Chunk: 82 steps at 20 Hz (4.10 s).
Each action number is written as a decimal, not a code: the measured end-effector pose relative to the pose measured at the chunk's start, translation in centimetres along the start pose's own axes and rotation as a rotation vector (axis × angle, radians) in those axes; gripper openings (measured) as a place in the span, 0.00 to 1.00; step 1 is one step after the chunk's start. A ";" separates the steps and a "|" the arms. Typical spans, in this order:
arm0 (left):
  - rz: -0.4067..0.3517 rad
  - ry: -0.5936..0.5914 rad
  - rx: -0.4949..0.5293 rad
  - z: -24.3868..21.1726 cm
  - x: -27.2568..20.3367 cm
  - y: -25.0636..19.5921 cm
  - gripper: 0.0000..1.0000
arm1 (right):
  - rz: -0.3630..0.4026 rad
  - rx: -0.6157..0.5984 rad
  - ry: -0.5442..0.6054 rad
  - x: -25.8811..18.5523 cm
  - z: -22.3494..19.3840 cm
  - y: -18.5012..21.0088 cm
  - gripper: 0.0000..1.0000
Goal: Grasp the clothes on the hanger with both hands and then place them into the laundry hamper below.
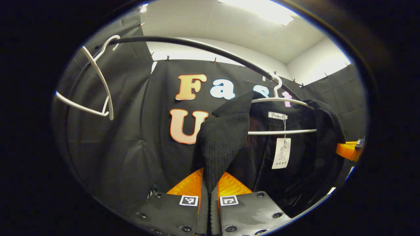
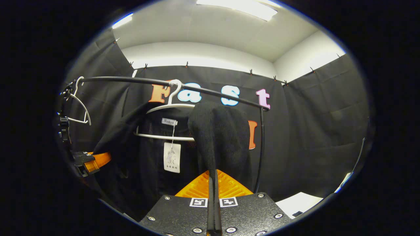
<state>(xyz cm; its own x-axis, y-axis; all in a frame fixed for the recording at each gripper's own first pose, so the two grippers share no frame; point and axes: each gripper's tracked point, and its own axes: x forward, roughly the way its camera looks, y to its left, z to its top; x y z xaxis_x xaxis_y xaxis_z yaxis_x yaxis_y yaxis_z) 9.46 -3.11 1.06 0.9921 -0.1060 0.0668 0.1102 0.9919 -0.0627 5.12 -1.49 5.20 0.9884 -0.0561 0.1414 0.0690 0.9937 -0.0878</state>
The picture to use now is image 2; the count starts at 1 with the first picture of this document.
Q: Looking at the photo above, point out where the small ceiling light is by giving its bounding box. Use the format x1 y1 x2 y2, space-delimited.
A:
112 13 134 29

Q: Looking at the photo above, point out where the black knit jacket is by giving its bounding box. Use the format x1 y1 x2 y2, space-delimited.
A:
89 101 253 223

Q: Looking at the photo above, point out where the white paper hang tag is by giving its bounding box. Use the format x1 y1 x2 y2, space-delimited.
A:
163 142 181 173

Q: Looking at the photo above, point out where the black clothes rack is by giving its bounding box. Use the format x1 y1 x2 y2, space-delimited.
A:
80 76 270 194

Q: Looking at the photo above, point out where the white metal cabinet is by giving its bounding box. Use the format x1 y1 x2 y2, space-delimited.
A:
276 192 324 219

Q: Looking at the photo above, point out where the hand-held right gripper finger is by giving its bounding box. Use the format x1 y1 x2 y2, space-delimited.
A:
139 170 215 236
215 169 292 236

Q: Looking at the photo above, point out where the white plastic hanger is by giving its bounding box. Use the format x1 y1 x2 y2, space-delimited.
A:
134 79 197 142
66 76 92 126

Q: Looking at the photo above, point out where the long ceiling light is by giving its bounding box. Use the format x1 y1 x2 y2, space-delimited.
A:
196 0 279 22

